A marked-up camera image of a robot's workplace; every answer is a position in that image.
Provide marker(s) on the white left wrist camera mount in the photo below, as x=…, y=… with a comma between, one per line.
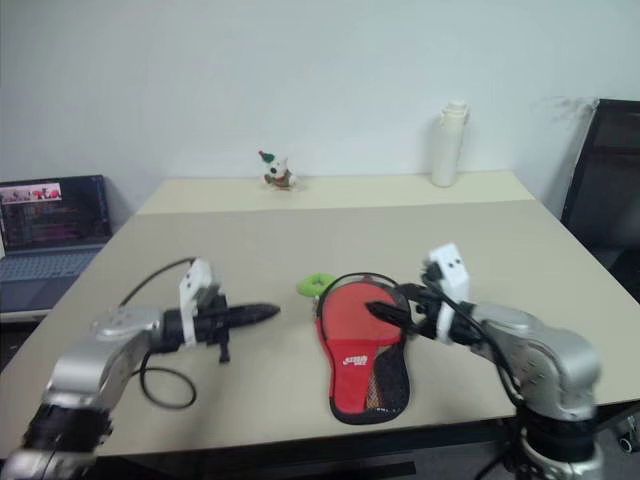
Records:
x=197, y=280

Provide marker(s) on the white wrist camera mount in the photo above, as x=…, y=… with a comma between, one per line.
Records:
x=452, y=270
x=197, y=280

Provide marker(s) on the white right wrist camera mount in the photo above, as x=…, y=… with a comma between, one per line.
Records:
x=452, y=270

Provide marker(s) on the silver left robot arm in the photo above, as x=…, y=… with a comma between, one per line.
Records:
x=90, y=365

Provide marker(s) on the black office chair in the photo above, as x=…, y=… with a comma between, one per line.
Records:
x=610, y=200

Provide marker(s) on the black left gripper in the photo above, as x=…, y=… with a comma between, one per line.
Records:
x=212, y=322

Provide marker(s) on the white plush dog toy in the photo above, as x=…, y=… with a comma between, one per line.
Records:
x=277, y=172

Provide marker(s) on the open grey laptop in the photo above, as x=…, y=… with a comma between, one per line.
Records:
x=50, y=235

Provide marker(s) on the red table tennis paddle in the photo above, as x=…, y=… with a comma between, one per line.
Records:
x=347, y=315

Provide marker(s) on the black and red paddle case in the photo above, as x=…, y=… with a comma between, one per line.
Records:
x=360, y=380

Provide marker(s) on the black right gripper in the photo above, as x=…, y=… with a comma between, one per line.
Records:
x=425, y=312

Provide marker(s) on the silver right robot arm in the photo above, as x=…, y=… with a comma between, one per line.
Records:
x=540, y=350

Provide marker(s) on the white water bottle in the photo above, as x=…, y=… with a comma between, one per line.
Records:
x=449, y=150

